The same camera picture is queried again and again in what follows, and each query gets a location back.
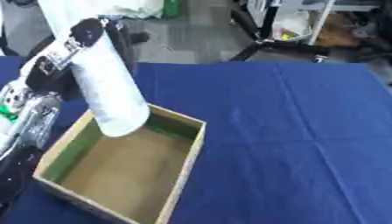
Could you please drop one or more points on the white plastic bag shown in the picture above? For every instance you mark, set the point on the white plastic bag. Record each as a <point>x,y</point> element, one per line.
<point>296,26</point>

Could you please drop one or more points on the white metal frame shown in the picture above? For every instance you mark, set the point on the white metal frame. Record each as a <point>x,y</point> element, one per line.
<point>321,20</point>

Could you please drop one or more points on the green bottle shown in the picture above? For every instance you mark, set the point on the green bottle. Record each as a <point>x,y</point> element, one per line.
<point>173,8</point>

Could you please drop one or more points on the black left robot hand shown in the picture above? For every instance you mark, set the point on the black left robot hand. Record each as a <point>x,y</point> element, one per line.
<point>51,81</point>

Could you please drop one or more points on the white cylindrical bottle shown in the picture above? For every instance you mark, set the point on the white cylindrical bottle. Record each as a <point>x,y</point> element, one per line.
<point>109,87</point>

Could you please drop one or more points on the black tripod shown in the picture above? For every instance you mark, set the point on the black tripod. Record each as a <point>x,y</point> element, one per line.
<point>270,43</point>

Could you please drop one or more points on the tan cardboard box green inside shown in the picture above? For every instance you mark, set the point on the tan cardboard box green inside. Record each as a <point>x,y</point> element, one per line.
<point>122,166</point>

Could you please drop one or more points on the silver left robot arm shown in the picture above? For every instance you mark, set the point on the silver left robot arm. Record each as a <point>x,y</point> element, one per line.
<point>40,125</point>

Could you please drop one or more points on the white cloth bag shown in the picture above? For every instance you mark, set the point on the white cloth bag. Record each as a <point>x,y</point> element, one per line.
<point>135,7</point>

